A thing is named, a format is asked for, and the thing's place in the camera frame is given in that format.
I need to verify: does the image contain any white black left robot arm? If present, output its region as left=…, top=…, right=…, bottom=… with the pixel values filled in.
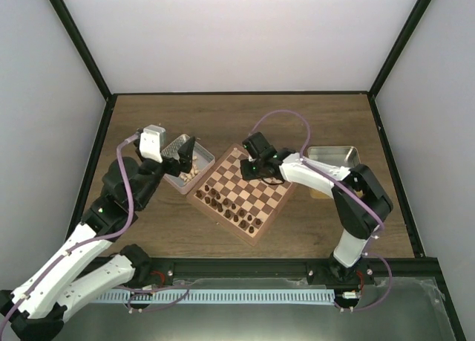
left=1, top=131, right=195, bottom=340

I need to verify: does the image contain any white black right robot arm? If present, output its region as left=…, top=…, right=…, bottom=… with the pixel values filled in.
left=240, top=132, right=393, bottom=284

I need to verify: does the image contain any wooden chess board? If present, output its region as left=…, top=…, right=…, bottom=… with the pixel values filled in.
left=187, top=143, right=296, bottom=246

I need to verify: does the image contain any pink metal tin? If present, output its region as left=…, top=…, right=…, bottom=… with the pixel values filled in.
left=161, top=134, right=215, bottom=195

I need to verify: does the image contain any yellow bear tin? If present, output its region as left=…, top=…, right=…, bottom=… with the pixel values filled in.
left=306, top=145, right=367, bottom=200

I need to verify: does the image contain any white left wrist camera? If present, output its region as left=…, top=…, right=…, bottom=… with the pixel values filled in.
left=139, top=125, right=166, bottom=163

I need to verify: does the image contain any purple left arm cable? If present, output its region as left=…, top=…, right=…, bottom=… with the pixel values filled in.
left=0, top=132, right=144, bottom=331

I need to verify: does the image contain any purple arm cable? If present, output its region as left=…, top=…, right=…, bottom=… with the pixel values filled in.
left=254, top=109, right=393, bottom=314
left=0, top=132, right=144, bottom=331

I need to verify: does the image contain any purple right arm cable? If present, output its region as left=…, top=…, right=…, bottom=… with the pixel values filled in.
left=254, top=109, right=393, bottom=314

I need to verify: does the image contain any light blue slotted cable duct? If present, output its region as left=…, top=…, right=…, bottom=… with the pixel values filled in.
left=95, top=289, right=335, bottom=305

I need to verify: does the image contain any black aluminium frame rail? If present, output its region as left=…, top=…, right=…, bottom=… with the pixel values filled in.
left=142, top=257, right=442, bottom=285

